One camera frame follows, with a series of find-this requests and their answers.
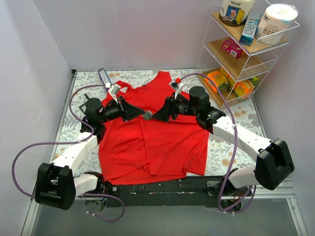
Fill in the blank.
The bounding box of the red tank top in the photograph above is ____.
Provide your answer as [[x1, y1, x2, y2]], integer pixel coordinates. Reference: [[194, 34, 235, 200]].
[[97, 70, 210, 185]]

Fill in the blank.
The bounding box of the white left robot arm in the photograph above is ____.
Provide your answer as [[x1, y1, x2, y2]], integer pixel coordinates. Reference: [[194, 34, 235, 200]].
[[35, 96, 145, 210]]

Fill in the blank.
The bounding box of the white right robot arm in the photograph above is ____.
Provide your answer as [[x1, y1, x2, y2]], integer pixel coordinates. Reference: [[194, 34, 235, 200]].
[[152, 86, 295, 196]]

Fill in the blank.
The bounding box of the black brooch box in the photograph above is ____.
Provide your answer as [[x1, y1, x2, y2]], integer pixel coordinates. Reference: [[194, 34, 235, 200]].
[[79, 93, 93, 115]]

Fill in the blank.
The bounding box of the purple rectangular box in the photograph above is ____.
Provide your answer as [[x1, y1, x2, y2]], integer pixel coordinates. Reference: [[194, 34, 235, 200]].
[[98, 68, 112, 88]]

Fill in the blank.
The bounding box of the orange green snack box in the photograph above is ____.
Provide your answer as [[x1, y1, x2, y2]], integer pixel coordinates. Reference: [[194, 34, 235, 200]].
[[205, 70, 229, 94]]

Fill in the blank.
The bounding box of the orange box on shelf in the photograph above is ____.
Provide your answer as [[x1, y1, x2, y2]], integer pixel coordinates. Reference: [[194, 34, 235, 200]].
[[234, 79, 254, 99]]

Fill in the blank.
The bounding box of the floral patterned table mat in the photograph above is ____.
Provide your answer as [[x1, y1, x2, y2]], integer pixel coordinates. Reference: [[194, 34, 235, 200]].
[[50, 68, 266, 177]]

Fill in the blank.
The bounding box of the pink tissue box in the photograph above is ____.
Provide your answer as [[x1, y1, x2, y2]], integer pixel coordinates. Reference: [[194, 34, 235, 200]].
[[221, 38, 244, 59]]

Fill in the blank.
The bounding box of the blue toothpaste box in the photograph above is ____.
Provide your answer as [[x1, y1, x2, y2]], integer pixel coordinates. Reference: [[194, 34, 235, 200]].
[[239, 10, 261, 46]]

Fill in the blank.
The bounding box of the cartoon toilet paper pack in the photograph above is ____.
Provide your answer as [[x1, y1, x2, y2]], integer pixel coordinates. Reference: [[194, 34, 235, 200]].
[[219, 0, 255, 27]]

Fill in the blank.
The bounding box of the white toilet paper roll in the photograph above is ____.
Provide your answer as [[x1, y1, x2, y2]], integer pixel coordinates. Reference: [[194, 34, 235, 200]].
[[255, 3, 298, 45]]

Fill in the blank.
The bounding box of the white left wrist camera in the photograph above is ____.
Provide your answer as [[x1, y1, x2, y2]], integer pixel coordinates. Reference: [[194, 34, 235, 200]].
[[108, 84, 121, 97]]

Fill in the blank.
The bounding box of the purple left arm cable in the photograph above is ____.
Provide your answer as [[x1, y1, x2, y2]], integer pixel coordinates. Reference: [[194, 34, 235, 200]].
[[11, 83, 125, 222]]

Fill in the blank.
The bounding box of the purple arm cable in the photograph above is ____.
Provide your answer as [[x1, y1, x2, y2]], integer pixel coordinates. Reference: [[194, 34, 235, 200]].
[[11, 83, 125, 222], [177, 73, 256, 212]]

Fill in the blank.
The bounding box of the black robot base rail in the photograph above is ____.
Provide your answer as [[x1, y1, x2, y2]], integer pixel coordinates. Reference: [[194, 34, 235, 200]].
[[101, 176, 223, 207]]

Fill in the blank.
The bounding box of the white wire shelf rack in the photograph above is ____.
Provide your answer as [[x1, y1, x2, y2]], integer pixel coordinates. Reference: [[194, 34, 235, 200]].
[[197, 0, 299, 108]]

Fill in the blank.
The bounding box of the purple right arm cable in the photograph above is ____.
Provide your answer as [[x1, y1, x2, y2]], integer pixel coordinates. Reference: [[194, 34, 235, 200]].
[[177, 73, 256, 212]]

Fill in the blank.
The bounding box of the aluminium frame rail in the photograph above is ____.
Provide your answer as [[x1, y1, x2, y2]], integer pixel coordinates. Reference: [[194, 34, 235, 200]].
[[22, 180, 307, 236]]

